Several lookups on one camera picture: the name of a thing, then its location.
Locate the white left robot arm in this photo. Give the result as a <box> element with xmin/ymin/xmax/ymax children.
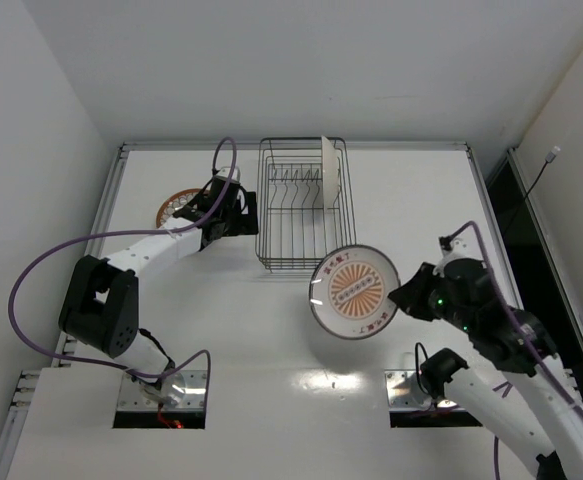
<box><xmin>59</xmin><ymin>174</ymin><xmax>258</xmax><ymax>404</ymax></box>

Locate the black cable with white plug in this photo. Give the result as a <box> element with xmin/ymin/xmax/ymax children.
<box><xmin>500</xmin><ymin>145</ymin><xmax>562</xmax><ymax>236</ymax></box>

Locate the brown lattice pattern plate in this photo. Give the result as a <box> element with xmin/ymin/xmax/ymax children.
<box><xmin>155</xmin><ymin>188</ymin><xmax>200</xmax><ymax>228</ymax></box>

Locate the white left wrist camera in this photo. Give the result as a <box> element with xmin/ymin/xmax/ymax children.
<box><xmin>215</xmin><ymin>166</ymin><xmax>241</xmax><ymax>183</ymax></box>

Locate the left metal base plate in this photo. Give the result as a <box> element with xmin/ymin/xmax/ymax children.
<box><xmin>116</xmin><ymin>370</ymin><xmax>207</xmax><ymax>413</ymax></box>

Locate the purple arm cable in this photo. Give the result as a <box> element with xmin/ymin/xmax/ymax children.
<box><xmin>410</xmin><ymin>220</ymin><xmax>583</xmax><ymax>480</ymax></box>
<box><xmin>7</xmin><ymin>136</ymin><xmax>238</xmax><ymax>396</ymax></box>

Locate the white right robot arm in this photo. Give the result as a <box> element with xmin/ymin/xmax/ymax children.
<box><xmin>388</xmin><ymin>258</ymin><xmax>583</xmax><ymax>479</ymax></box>

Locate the black wire dish rack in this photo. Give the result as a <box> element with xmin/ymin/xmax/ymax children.
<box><xmin>255</xmin><ymin>136</ymin><xmax>357</xmax><ymax>273</ymax></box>

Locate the aluminium table frame rail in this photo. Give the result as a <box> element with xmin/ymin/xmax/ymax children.
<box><xmin>120</xmin><ymin>140</ymin><xmax>471</xmax><ymax>152</ymax></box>

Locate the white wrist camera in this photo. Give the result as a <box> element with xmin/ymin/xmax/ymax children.
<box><xmin>215</xmin><ymin>166</ymin><xmax>241</xmax><ymax>183</ymax></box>
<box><xmin>435</xmin><ymin>236</ymin><xmax>469</xmax><ymax>273</ymax></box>

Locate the sunburst pattern plate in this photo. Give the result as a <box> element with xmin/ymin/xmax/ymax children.
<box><xmin>309</xmin><ymin>244</ymin><xmax>401</xmax><ymax>340</ymax></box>

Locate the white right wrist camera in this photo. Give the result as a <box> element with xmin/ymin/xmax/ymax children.
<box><xmin>435</xmin><ymin>236</ymin><xmax>469</xmax><ymax>273</ymax></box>

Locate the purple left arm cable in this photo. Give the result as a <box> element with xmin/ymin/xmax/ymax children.
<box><xmin>7</xmin><ymin>136</ymin><xmax>238</xmax><ymax>396</ymax></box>

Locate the metal base plate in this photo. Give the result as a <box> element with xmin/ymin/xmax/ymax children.
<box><xmin>116</xmin><ymin>370</ymin><xmax>207</xmax><ymax>413</ymax></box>
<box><xmin>384</xmin><ymin>369</ymin><xmax>463</xmax><ymax>413</ymax></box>

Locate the brown floral pattern plate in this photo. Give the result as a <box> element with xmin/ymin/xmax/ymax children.
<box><xmin>321</xmin><ymin>136</ymin><xmax>340</xmax><ymax>211</ymax></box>

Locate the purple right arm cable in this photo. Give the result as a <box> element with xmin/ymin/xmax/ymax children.
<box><xmin>410</xmin><ymin>220</ymin><xmax>583</xmax><ymax>480</ymax></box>

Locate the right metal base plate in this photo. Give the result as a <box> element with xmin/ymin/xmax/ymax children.
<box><xmin>384</xmin><ymin>369</ymin><xmax>463</xmax><ymax>413</ymax></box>

